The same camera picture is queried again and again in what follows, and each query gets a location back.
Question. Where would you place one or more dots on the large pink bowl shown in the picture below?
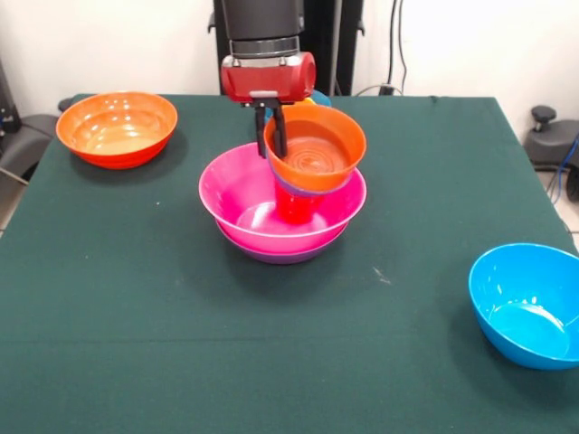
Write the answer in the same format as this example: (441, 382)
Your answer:
(230, 190)

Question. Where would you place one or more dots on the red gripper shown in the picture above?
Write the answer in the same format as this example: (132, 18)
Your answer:
(267, 79)

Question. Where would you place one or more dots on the red cup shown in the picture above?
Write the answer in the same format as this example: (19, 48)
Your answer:
(296, 210)

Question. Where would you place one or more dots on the dark green table cloth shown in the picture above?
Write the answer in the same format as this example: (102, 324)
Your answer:
(289, 316)

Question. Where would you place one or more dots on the small light blue bowl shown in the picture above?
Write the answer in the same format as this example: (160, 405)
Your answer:
(322, 98)

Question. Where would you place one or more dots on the purple bowl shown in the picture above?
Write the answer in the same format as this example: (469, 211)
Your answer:
(280, 258)

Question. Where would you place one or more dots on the large orange bowl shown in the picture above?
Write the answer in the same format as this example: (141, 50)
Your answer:
(113, 131)

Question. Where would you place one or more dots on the small orange bowl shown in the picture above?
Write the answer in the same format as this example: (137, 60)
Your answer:
(316, 135)

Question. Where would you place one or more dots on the small dark blue bowl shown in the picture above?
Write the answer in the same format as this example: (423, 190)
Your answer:
(294, 191)

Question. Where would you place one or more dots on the large light blue bowl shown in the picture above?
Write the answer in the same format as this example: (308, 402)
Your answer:
(520, 307)

